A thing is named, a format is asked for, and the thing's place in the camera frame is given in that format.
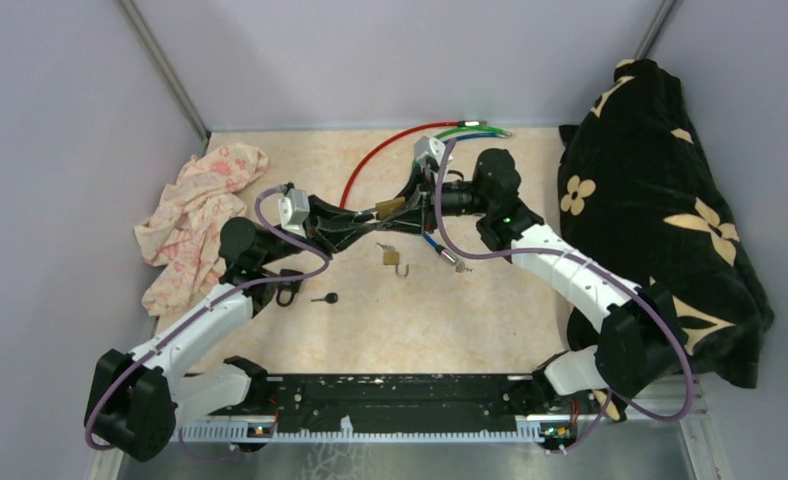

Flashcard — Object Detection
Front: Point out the red cable lock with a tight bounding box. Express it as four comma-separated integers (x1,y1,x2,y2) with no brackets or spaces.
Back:
339,120,488,207

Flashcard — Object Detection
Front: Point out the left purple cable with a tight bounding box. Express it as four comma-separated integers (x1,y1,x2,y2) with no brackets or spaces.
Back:
83,186,332,463

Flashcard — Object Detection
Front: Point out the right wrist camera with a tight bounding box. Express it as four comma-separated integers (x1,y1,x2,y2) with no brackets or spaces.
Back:
413,136,446,166

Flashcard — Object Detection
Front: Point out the pink patterned cloth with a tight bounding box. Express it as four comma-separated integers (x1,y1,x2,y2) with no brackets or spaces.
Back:
134,143,270,317

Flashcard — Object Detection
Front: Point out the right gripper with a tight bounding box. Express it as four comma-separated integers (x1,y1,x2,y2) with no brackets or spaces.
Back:
375,166,491,235

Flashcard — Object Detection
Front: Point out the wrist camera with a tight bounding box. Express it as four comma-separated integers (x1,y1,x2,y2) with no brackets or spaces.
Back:
413,136,446,166
278,188,311,238

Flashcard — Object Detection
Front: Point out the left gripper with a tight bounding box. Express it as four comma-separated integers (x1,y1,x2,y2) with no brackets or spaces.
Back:
259,195,378,267

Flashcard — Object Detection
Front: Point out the large brass padlock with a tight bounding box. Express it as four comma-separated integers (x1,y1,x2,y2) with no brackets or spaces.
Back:
355,197,406,222

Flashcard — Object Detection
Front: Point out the blue cable lock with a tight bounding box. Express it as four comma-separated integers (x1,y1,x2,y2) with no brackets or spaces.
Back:
422,132,500,268

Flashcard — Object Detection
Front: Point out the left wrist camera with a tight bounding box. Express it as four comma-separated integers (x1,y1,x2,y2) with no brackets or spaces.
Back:
278,188,311,238

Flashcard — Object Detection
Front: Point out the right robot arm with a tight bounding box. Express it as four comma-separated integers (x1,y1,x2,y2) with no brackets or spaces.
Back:
381,137,693,412

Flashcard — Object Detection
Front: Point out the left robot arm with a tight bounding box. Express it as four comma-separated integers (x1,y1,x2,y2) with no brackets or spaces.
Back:
84,185,379,461

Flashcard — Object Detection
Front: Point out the small key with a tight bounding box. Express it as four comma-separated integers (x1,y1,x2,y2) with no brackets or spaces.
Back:
454,259,472,273

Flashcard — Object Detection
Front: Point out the black-headed key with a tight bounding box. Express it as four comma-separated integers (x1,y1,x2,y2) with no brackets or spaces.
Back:
312,292,339,304

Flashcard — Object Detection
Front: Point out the green cable lock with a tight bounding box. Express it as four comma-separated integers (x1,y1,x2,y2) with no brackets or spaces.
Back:
435,125,515,141

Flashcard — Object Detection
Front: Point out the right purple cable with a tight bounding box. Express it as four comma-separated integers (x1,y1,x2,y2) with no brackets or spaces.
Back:
431,139,697,456

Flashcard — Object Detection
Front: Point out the purple cable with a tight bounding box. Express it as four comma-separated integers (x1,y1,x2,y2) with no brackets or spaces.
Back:
83,186,332,463
431,139,697,456

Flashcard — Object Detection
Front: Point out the black floral blanket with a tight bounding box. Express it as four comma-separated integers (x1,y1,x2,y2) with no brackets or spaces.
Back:
557,59,775,389

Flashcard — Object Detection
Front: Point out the small brass padlock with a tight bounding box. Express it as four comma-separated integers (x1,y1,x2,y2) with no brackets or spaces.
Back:
377,243,409,278

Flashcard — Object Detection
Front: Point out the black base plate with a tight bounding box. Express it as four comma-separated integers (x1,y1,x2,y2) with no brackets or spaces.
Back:
206,372,602,437

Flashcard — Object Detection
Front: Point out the black cable lock head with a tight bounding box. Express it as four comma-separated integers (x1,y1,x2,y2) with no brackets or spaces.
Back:
275,269,304,308

